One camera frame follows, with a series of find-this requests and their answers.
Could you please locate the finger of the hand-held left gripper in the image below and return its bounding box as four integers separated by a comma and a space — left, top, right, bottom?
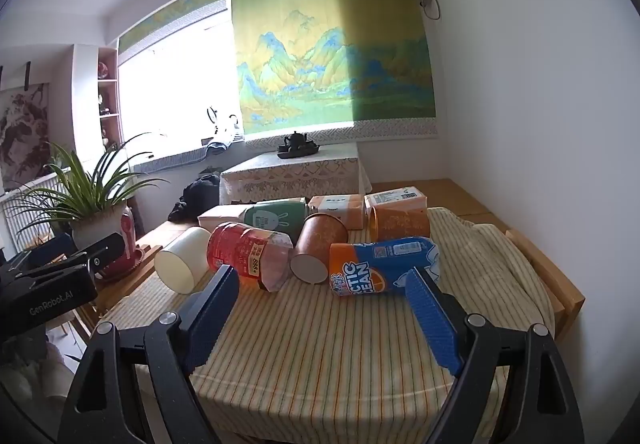
75, 232, 127, 275
15, 233, 77, 271

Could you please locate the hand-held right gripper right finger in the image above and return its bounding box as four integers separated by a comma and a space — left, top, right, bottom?
405, 268, 585, 444

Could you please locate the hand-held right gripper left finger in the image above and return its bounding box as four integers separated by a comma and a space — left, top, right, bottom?
59, 264, 241, 444

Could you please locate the white paper cup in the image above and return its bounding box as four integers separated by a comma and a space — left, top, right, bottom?
154, 226, 212, 295

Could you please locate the red label cup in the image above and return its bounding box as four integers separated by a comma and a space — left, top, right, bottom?
206, 222, 293, 293

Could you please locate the blue and orange cup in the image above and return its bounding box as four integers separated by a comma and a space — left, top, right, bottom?
328, 236, 441, 299

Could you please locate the orange patterned paper cup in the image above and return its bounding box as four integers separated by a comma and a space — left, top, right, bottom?
368, 205, 431, 243

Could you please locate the green rabbit print cup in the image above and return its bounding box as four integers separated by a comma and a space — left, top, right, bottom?
243, 198, 307, 245

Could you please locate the brown paper cup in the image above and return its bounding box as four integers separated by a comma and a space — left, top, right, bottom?
290, 213, 348, 285

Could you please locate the red plant saucer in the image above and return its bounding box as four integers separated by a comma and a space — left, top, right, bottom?
95, 248, 147, 281

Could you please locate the white and red plant pot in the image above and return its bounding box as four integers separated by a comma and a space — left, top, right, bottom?
70, 203, 138, 266

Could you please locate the white radiator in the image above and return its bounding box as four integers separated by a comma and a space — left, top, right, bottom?
0, 174, 71, 256

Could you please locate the green spider plant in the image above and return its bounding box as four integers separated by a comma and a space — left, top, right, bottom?
5, 131, 171, 236

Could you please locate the pale pink box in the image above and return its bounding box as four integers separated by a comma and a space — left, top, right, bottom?
197, 205, 251, 232

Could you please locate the striped tablecloth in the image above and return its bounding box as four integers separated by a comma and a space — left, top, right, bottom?
90, 206, 556, 444

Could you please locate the dark bag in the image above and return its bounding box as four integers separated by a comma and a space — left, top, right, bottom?
167, 174, 222, 224

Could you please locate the wooden table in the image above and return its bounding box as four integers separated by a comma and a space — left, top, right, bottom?
90, 178, 586, 341

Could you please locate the white tissue packet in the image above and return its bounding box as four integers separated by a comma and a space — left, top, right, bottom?
364, 186, 428, 217

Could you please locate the orange tissue packet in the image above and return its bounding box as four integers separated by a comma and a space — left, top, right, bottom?
307, 194, 365, 231

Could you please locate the white and pink shelf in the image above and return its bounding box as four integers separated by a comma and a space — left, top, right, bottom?
72, 44, 124, 156

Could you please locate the folded cloth on windowsill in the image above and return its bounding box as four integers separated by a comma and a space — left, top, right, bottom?
205, 131, 246, 155

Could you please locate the small table with lace cloth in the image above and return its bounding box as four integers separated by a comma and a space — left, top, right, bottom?
219, 142, 373, 206

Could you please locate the dark tea tray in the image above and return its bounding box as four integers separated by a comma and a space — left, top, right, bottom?
276, 143, 321, 160

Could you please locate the rolled-up landscape roller blind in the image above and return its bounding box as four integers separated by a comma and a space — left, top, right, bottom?
117, 0, 228, 61

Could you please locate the landscape painting roller blind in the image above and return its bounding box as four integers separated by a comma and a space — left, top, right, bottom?
230, 0, 438, 145

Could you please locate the ink painting wall scroll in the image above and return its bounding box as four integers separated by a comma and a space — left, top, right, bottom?
0, 81, 51, 192

